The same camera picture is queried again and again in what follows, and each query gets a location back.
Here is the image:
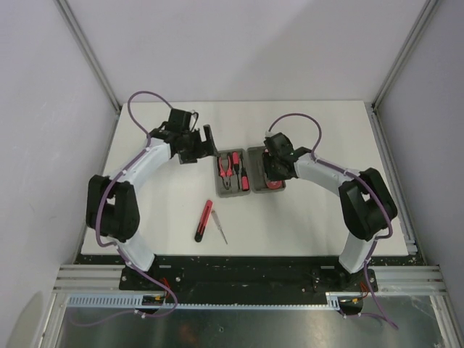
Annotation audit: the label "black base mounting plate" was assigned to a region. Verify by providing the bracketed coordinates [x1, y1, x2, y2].
[120, 255, 378, 292]

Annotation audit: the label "pink black utility knife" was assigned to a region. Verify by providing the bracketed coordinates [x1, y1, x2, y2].
[194, 199, 213, 243]

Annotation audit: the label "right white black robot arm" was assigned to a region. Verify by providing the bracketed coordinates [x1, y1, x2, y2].
[262, 133, 398, 291]

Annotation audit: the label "clear tester screwdriver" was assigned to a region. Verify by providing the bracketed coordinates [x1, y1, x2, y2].
[211, 210, 228, 245]

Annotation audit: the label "grey slotted cable duct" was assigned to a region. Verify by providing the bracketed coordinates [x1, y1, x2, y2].
[67, 292, 363, 310]

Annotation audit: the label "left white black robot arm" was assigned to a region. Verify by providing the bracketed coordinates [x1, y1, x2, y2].
[86, 108, 218, 290]

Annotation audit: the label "pink handle bit screwdriver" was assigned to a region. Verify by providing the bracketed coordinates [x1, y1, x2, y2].
[232, 152, 241, 178]

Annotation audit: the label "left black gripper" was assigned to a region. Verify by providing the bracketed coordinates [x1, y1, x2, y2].
[179, 125, 219, 165]

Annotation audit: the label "aluminium frame post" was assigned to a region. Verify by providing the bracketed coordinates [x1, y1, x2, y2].
[371, 0, 442, 110]
[54, 0, 122, 115]

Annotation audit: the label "left aluminium frame post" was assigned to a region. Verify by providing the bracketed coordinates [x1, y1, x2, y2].
[54, 0, 122, 115]

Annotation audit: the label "grey plastic tool case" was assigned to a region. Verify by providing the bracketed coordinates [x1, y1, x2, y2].
[214, 146, 286, 198]

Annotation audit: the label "small pink handle screwdriver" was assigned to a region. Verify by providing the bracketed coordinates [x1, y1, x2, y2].
[241, 175, 250, 191]

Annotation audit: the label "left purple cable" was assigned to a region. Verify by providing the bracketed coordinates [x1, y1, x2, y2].
[68, 90, 181, 326]

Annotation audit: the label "pink black pliers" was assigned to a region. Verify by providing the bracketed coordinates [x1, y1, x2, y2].
[217, 152, 233, 190]

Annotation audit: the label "right aluminium frame post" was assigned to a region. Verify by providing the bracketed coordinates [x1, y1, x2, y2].
[371, 0, 442, 110]

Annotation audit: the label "red tape measure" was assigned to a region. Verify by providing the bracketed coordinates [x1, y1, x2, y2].
[265, 181, 284, 191]

